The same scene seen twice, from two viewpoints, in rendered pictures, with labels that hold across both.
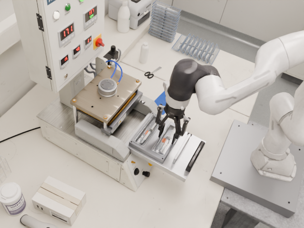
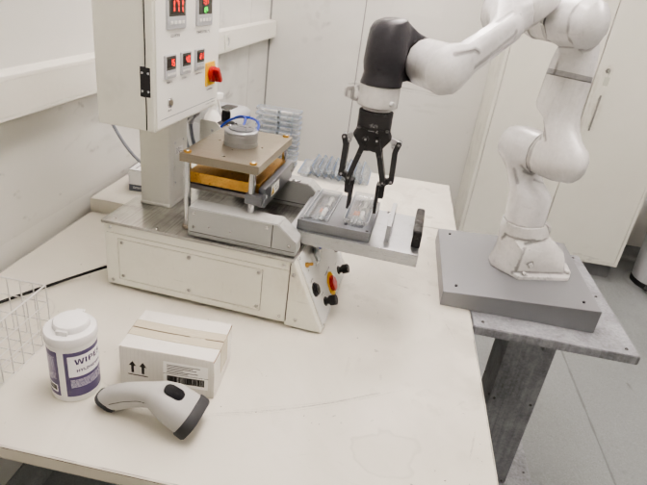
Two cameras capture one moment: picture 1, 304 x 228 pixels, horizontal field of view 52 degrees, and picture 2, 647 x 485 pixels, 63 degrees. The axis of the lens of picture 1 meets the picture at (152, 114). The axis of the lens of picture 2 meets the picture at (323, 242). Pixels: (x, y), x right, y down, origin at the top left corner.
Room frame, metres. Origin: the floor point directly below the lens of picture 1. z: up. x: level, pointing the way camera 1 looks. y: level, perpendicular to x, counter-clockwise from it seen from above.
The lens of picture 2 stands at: (-0.34, 0.22, 1.48)
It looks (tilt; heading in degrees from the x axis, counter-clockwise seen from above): 26 degrees down; 349
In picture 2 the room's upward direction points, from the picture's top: 8 degrees clockwise
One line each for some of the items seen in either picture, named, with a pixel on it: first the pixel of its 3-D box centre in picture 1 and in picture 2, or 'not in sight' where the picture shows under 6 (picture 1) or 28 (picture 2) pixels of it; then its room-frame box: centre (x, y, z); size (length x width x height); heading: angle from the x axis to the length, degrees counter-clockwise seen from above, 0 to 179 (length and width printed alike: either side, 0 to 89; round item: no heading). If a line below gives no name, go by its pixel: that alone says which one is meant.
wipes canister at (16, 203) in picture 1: (12, 199); (73, 354); (0.47, 0.49, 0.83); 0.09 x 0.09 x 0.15
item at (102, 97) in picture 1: (103, 88); (230, 149); (0.92, 0.23, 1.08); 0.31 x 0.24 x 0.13; 160
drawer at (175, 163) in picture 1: (166, 143); (359, 222); (0.79, -0.09, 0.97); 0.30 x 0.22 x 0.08; 70
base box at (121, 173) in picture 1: (109, 127); (240, 244); (0.91, 0.19, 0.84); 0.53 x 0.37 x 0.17; 70
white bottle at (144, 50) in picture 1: (144, 52); not in sight; (1.54, 0.12, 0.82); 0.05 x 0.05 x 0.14
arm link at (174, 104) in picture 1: (175, 91); (371, 93); (0.81, -0.07, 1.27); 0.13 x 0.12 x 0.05; 160
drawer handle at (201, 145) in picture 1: (195, 155); (418, 226); (0.74, -0.21, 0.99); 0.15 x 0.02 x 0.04; 160
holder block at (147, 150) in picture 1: (157, 136); (341, 214); (0.80, -0.04, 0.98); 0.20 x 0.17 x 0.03; 160
